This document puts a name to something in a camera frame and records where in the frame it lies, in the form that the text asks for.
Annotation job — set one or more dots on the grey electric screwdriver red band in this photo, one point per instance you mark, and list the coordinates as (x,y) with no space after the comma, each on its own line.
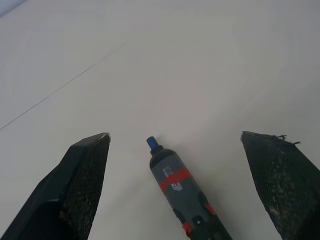
(175,185)

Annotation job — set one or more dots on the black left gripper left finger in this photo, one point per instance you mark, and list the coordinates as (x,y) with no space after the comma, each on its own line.
(75,190)

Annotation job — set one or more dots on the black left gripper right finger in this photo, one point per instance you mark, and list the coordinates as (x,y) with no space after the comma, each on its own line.
(282,180)

